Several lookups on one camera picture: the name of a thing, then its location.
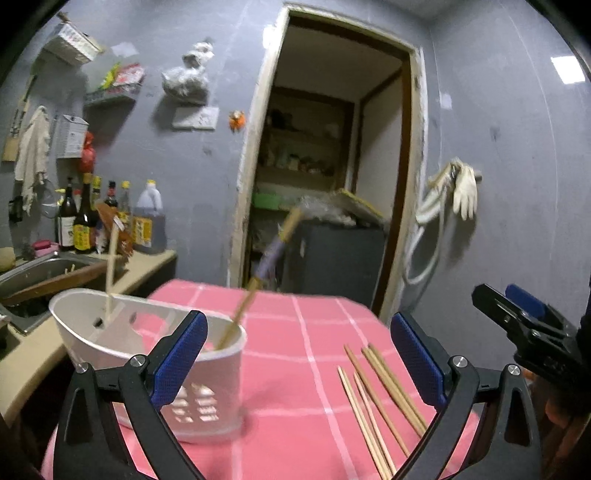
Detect brown wooden cutting board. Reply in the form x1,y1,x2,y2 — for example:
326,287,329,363
0,263,125,308

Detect green yellow packet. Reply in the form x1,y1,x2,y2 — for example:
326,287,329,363
98,62,122,90

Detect beige hanging towel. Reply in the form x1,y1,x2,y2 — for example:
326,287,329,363
14,105,52,215

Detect dark grey cabinet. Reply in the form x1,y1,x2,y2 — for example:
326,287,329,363
281,222,386,305

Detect white wall basket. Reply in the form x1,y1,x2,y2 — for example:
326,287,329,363
44,23,105,65

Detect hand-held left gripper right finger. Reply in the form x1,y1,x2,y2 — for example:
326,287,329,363
389,311,544,480

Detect grey metal wall box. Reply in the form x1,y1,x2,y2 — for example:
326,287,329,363
56,114,89,160

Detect clear bottle yellow cap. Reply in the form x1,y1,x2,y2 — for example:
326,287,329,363
117,181,133,222

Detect wooden door frame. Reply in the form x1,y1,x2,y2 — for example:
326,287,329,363
228,4,428,319

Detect crumpled plastic sheet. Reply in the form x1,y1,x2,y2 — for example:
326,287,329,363
300,189,386,227

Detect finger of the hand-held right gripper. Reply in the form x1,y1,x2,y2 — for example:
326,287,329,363
505,283,563,320
471,283,579,357

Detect white wall socket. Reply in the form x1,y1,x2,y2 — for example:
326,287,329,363
172,107,220,131

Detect grey wire wall shelf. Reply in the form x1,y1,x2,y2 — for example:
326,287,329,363
83,85,141,109

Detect clear hanging plastic bag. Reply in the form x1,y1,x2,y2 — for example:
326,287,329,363
161,41,215,104

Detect large brown liquid jug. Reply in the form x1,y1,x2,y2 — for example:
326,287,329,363
131,180,167,254

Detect white plastic utensil holder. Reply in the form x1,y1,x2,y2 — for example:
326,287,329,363
48,288,247,446

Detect pink checked tablecloth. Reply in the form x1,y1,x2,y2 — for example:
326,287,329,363
41,278,481,480

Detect beige kitchen counter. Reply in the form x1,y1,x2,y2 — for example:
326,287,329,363
0,249,178,425

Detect wooden knife rack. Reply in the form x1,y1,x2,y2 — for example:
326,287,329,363
2,74,38,162

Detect brown packet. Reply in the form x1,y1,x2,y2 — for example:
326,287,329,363
95,203,134,257

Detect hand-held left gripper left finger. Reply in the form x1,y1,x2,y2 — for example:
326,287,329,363
52,309,209,480

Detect person's right hand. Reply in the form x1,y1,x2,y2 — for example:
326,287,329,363
530,376,591,468

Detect stainless steel sink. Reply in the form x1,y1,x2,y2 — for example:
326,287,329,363
0,251,109,335

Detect square ceiling light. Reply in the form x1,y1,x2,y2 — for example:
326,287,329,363
550,54,587,85

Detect cream rubber gloves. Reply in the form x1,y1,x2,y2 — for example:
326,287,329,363
451,159,479,220

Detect wooden storage shelves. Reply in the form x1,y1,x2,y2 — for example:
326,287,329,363
256,88,354,190

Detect purple banded bamboo chopstick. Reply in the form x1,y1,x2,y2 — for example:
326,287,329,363
216,205,303,352

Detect red plastic bag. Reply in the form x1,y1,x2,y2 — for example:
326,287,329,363
78,131,96,174

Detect white hose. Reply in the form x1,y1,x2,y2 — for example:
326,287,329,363
404,159,462,284

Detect red packet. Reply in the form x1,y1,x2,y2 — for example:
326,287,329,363
115,64,146,88

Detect dark bottle white label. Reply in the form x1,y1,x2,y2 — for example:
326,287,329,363
56,178,77,250

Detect hanging wire strainer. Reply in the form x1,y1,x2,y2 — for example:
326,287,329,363
39,178,63,217

